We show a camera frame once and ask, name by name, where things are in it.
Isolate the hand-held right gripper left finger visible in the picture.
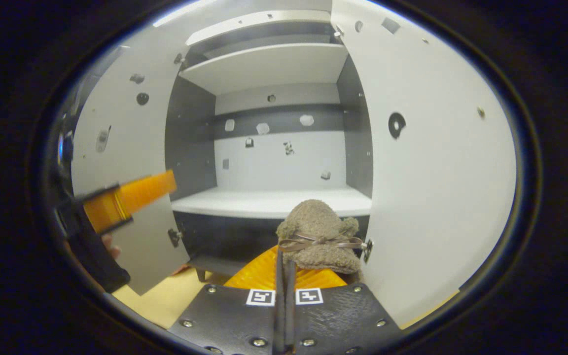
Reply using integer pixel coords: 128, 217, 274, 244
168, 245, 285, 355

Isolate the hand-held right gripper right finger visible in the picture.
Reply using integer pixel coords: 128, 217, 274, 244
285, 260, 405, 355

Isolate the white cabinet door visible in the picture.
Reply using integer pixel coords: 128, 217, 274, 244
71, 15, 225, 296
331, 0, 517, 328

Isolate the brown fuzzy shoe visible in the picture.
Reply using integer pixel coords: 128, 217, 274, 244
277, 199, 366, 284

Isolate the white shoe cabinet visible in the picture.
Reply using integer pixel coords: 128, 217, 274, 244
71, 0, 517, 328

